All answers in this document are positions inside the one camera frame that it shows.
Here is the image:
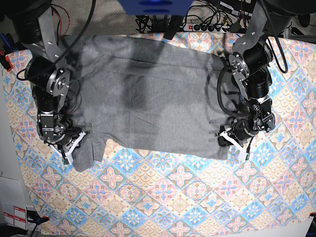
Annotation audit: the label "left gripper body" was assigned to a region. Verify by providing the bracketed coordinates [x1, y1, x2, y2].
[227, 118, 260, 145]

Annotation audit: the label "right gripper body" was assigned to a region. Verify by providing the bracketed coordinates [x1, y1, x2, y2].
[37, 120, 82, 151]

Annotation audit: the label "grey T-shirt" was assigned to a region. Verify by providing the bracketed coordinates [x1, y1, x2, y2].
[67, 35, 230, 172]

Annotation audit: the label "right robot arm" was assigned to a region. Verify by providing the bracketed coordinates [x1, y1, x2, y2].
[0, 0, 85, 158]

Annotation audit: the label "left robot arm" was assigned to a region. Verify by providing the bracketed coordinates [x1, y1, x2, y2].
[216, 0, 297, 147]

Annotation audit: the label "red clamp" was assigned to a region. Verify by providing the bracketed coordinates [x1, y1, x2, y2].
[0, 50, 13, 72]

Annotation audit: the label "white box red labels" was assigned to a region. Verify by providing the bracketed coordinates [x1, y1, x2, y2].
[0, 177, 27, 230]

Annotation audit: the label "colourful patterned tablecloth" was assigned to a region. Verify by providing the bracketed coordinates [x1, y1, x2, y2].
[0, 39, 316, 237]

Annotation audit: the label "blue box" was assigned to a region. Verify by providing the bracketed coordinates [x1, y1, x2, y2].
[118, 0, 193, 16]

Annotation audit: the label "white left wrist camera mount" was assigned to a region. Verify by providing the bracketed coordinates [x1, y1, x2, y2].
[215, 131, 253, 162]

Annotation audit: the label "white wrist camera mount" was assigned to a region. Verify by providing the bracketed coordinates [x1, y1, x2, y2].
[47, 131, 87, 165]
[215, 131, 253, 162]

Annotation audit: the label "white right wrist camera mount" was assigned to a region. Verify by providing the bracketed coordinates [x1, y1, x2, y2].
[47, 131, 87, 165]

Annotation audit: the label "white power strip red switch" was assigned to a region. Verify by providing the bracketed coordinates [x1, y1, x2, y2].
[182, 23, 230, 33]

